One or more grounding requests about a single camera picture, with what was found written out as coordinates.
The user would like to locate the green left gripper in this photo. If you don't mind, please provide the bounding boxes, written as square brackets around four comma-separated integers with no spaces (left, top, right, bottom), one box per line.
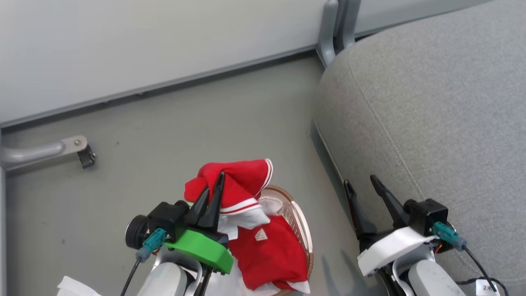
[164,171,234,275]

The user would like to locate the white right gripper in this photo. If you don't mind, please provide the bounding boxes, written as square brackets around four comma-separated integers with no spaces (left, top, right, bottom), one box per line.
[344,174,438,277]

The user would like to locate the red garment with white trim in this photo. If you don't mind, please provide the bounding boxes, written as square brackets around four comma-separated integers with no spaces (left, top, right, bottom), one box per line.
[184,158,311,294]

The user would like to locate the white laundry basket brown rim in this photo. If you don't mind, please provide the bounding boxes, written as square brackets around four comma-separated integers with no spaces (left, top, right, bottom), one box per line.
[230,185,315,296]

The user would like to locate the grey fabric sofa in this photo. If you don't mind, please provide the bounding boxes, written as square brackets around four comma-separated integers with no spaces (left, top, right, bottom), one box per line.
[313,0,526,296]

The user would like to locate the black caster wheel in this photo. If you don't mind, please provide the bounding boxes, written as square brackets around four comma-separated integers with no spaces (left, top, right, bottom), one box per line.
[77,144,96,169]

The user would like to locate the white crumpled sheet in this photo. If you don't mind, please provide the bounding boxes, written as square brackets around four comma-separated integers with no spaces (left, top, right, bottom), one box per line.
[57,276,102,296]

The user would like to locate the long grey partition leg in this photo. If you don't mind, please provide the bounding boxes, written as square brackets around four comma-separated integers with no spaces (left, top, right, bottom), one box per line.
[0,136,89,171]

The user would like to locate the white paper cable label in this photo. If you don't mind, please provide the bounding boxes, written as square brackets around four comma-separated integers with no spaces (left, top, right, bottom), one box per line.
[476,279,500,296]

